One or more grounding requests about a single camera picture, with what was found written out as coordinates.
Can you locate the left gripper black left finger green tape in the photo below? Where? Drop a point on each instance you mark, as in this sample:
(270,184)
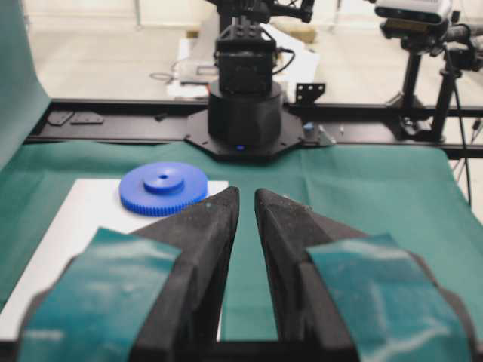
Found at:
(142,296)

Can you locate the left gripper black right finger green tape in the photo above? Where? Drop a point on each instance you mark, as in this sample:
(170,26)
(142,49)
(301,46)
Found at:
(304,310)

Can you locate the blue plastic gear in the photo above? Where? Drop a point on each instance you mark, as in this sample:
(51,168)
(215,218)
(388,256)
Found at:
(162,189)

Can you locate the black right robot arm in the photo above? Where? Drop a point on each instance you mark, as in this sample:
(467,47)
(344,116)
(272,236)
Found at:
(339,267)

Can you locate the white board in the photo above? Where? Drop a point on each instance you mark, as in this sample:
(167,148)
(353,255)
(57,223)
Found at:
(90,204)

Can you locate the green table cloth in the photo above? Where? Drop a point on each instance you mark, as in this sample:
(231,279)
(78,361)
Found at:
(407,192)

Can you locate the black corner bracket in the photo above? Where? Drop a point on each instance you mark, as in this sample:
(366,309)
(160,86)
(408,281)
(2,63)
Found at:
(308,93)

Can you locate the black aluminium frame rail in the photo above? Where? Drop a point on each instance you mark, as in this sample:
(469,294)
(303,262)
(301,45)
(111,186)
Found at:
(303,125)

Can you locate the black camera stand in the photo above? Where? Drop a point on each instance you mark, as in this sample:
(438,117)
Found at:
(437,57)

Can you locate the grey depth camera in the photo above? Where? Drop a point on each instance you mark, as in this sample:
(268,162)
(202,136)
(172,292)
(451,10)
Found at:
(421,11)

